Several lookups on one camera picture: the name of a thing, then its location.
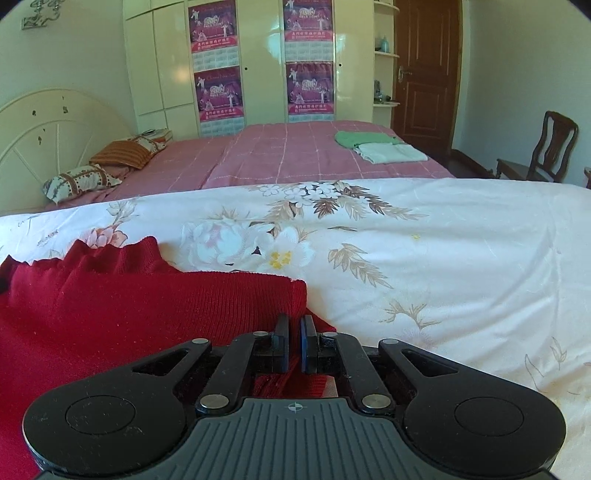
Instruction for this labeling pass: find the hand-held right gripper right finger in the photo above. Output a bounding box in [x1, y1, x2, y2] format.
[300, 315, 458, 416]

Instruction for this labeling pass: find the cream wardrobe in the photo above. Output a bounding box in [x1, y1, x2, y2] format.
[122, 0, 400, 139]

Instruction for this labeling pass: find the white floral bedsheet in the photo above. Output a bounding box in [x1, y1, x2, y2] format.
[0, 178, 591, 462]

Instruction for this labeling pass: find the cream arched headboard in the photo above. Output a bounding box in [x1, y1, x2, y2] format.
[0, 89, 139, 215]

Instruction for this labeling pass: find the wall lamp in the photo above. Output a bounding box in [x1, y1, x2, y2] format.
[21, 0, 63, 31]

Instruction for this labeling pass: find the pink checked bed cover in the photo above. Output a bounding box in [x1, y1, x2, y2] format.
[46, 120, 458, 213]

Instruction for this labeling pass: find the brown wooden door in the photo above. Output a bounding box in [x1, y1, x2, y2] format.
[392, 0, 462, 162]

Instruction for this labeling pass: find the floral patterned pillow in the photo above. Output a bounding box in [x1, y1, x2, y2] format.
[42, 164, 123, 205]

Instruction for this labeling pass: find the green folded cloth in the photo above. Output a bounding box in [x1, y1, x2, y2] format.
[334, 131, 402, 149]

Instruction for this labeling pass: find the red knit sweater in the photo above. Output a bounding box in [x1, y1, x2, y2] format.
[0, 236, 340, 480]

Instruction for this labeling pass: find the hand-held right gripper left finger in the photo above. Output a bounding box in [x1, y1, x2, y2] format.
[131, 315, 291, 416]

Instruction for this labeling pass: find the cream corner shelf unit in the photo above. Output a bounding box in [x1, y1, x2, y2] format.
[372, 0, 400, 109]

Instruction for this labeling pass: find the white folded cloth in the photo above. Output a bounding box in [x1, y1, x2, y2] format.
[353, 143, 429, 164]

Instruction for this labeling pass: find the purple wall poster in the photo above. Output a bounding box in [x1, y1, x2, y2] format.
[187, 0, 243, 68]
[281, 0, 334, 63]
[193, 65, 245, 137]
[285, 61, 337, 123]

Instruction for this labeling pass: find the orange striped pillow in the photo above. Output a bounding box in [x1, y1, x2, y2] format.
[89, 136, 167, 169]

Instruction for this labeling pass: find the dark wooden chair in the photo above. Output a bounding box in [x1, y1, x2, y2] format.
[496, 111, 579, 183]

